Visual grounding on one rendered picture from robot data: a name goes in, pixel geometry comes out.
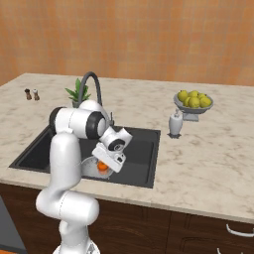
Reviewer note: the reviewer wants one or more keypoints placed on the yellow lemon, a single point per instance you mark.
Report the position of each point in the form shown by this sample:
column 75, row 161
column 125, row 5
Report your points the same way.
column 194, row 102
column 205, row 101
column 186, row 102
column 182, row 95
column 202, row 96
column 193, row 93

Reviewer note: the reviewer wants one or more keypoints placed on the grey dishwasher front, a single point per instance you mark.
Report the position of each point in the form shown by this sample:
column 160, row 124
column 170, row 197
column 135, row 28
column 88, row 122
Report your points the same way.
column 8, row 228

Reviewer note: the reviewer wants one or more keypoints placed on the green potted plant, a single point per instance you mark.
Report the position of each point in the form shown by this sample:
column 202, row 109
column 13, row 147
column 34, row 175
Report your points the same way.
column 78, row 93

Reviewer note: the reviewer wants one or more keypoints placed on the grey curved sink faucet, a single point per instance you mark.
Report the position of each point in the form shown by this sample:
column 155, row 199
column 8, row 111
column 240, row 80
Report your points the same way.
column 94, row 76

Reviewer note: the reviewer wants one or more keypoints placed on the brown pepper shaker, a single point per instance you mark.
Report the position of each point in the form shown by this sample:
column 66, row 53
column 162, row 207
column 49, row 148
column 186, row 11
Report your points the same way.
column 28, row 94

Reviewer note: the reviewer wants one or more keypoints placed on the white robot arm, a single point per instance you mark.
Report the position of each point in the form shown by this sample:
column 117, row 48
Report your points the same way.
column 64, row 155

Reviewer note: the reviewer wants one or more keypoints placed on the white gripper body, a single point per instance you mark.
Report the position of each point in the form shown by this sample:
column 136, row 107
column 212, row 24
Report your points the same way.
column 108, row 156

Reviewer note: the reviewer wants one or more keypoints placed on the white soap dispenser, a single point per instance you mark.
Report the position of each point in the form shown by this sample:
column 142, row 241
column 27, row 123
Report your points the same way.
column 175, row 124

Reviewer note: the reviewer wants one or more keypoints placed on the grey fruit bowl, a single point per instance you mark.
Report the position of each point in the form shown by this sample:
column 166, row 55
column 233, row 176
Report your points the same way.
column 191, row 112

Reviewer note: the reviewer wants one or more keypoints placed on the orange fruit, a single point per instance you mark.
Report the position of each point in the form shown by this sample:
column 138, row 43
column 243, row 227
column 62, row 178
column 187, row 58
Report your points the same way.
column 102, row 166

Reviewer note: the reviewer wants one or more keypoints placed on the dark grey sink basin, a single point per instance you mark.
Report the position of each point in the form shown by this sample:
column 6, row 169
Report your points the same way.
column 139, row 158

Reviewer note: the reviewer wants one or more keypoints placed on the dark brown cupboard door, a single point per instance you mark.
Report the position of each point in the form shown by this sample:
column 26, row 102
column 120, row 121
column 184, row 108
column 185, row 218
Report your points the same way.
column 26, row 211
column 135, row 228

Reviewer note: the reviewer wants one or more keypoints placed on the dark brown drawer front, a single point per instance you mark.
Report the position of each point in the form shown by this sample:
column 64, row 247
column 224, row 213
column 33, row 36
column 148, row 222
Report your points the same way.
column 205, row 234

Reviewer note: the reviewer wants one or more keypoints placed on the silver metal colander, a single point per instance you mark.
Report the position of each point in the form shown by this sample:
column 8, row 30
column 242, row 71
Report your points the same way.
column 88, row 167

